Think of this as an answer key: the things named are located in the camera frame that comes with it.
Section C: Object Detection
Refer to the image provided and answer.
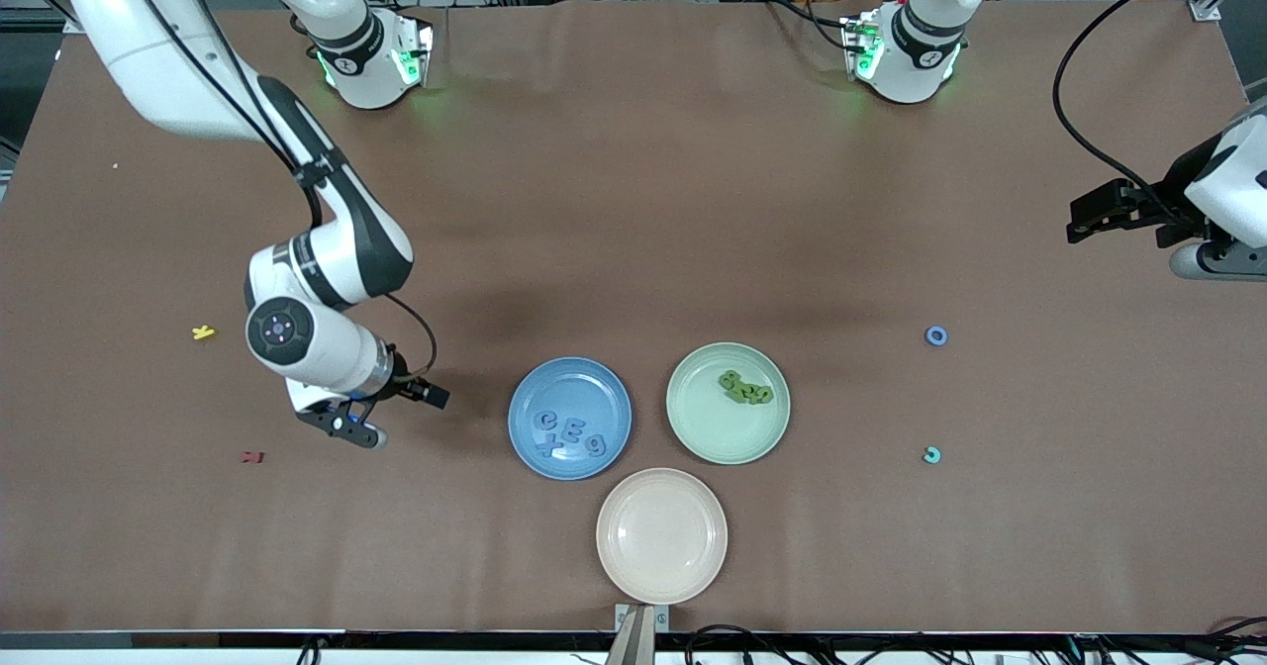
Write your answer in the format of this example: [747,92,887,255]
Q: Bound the blue plate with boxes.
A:
[508,356,633,481]

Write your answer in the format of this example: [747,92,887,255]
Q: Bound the beige plate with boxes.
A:
[596,467,729,607]

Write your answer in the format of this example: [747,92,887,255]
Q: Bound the light green plate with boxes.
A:
[666,341,792,466]

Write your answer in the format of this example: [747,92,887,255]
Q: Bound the brown table cover sheet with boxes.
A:
[0,0,1267,636]

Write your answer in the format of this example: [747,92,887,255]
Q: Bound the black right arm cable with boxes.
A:
[119,0,439,381]

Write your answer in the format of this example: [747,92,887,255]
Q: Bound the metal mounting bracket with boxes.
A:
[606,603,671,665]

